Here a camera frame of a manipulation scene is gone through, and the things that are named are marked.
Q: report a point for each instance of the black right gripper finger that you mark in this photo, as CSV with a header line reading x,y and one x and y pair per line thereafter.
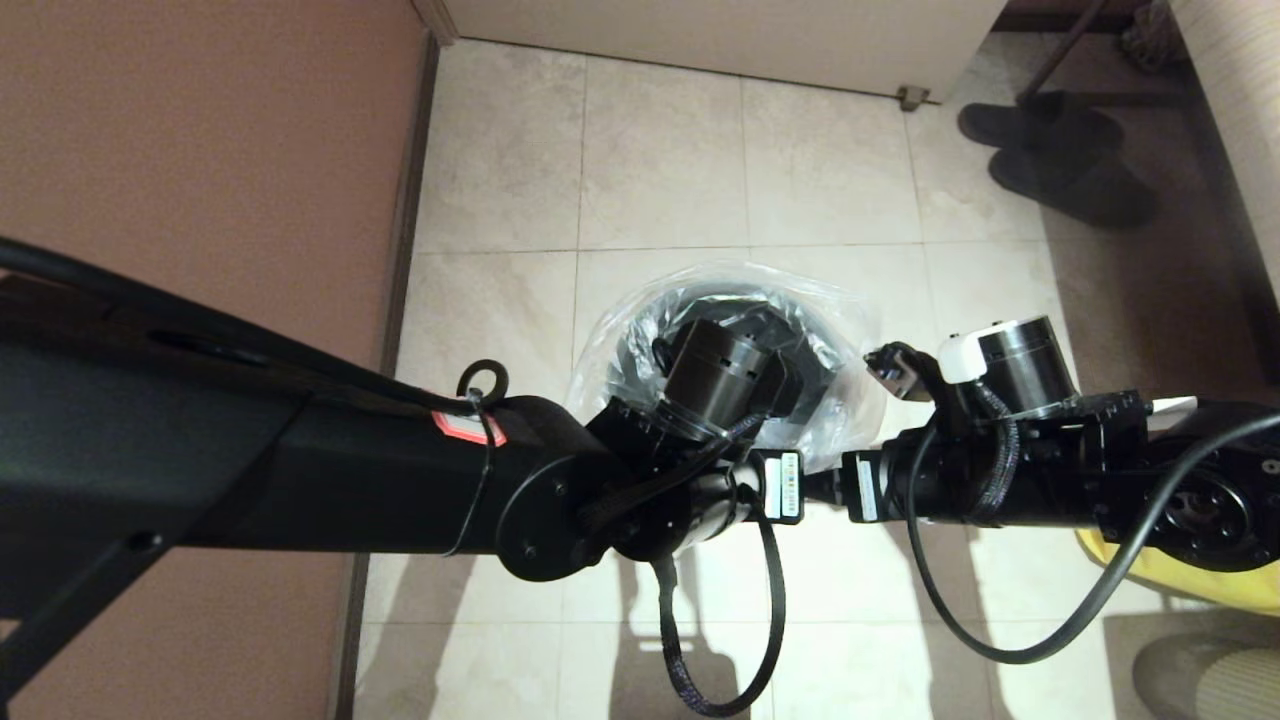
x,y
822,484

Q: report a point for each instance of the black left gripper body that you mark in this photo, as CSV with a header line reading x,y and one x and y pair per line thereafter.
x,y
770,490

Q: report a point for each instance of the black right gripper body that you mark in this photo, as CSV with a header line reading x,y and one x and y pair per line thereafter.
x,y
880,485

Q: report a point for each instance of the clear plastic trash bag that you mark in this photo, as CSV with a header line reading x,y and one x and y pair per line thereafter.
x,y
620,350

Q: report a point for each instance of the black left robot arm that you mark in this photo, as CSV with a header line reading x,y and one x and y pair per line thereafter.
x,y
250,470

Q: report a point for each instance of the black round trash bin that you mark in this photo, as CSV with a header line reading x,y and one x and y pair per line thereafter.
x,y
640,345

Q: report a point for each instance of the yellow bag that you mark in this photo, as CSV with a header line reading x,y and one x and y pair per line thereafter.
x,y
1200,575

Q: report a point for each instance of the black slipper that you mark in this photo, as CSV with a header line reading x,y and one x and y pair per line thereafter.
x,y
1080,190
1040,125

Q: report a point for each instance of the metal door stopper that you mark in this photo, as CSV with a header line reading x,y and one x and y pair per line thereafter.
x,y
912,98

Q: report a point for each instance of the beige door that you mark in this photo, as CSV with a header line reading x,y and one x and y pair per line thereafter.
x,y
700,35

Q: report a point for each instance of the dark furniture leg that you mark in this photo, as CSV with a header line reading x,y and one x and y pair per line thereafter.
x,y
1065,50

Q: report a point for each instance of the grey fuzzy object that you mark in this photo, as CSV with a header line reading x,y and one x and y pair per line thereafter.
x,y
1145,40

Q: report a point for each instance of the beige striped upholstered furniture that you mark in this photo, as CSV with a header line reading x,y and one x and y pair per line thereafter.
x,y
1245,110

